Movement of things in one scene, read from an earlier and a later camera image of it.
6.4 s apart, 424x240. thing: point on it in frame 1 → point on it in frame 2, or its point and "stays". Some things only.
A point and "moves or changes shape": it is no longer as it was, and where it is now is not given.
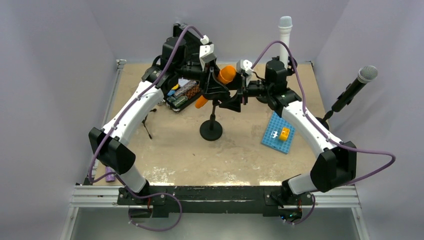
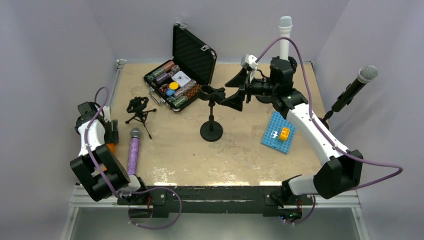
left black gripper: x=213 y=84 → x=112 y=137
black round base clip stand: x=211 y=130 stays
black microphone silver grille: x=366 y=74 stays
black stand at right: x=323 y=121 stays
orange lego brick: x=284 y=134 stays
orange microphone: x=226 y=74 moves or changes shape
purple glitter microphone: x=110 y=178 moves or changes shape
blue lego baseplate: x=271 y=138 stays
